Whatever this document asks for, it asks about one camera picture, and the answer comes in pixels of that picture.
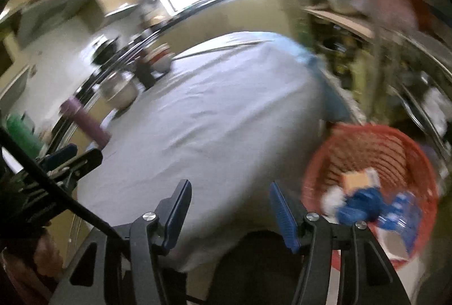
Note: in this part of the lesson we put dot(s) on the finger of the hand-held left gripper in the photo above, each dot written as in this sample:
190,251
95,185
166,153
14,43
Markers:
83,163
60,155

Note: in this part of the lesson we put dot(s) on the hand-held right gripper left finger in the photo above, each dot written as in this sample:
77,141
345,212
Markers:
176,216

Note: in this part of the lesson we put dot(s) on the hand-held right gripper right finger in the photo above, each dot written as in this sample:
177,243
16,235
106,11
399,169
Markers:
284,216

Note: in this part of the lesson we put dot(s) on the white medicine box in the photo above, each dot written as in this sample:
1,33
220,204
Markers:
332,202

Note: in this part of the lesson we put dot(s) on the blue plastic bag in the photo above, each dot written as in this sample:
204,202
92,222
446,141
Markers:
360,206

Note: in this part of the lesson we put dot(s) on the orange medicine box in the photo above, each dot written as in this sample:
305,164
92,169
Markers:
358,181

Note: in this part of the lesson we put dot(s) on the red plastic mesh basket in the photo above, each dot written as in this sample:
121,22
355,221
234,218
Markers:
370,146

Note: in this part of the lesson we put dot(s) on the blue foil packet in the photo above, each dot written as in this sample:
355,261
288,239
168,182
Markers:
402,216

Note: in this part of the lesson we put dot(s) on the maroon thermos bottle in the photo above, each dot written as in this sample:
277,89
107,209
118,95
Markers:
88,125

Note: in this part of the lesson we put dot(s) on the green thermos jug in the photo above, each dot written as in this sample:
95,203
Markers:
21,135

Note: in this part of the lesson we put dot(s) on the grey tablecloth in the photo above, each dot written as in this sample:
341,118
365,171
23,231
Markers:
212,114

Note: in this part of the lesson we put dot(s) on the dark cup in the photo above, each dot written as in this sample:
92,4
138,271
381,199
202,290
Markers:
146,73

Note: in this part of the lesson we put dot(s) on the black wok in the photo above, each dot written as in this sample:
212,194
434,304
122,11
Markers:
106,52

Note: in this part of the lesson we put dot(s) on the white red-banded bowl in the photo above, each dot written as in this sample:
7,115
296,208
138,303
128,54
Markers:
161,63

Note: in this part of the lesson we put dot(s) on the range hood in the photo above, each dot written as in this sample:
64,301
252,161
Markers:
60,12

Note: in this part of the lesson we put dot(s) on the white plastic bag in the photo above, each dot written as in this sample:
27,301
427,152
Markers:
436,111

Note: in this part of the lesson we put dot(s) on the metal shelf rack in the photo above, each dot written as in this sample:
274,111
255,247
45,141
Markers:
381,43

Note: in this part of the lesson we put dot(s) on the yellow base cabinet under window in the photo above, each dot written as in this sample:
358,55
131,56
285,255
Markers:
247,12

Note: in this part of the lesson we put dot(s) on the steel pot with lid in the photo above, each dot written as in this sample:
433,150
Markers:
340,1

